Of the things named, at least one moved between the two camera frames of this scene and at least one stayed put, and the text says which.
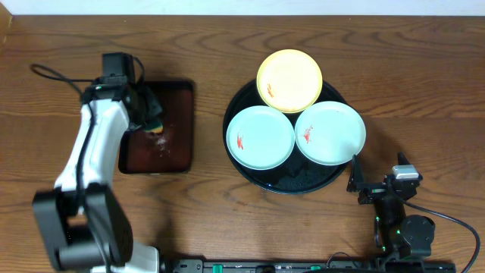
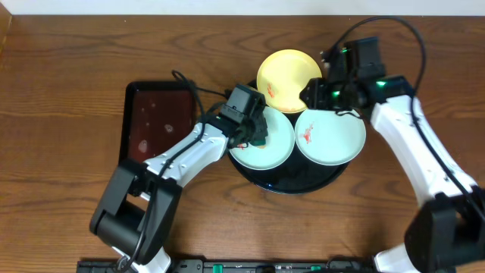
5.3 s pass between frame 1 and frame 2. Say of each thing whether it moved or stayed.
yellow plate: stayed
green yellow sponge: moved
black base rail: stayed
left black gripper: moved
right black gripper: moved
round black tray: stayed
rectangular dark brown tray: stayed
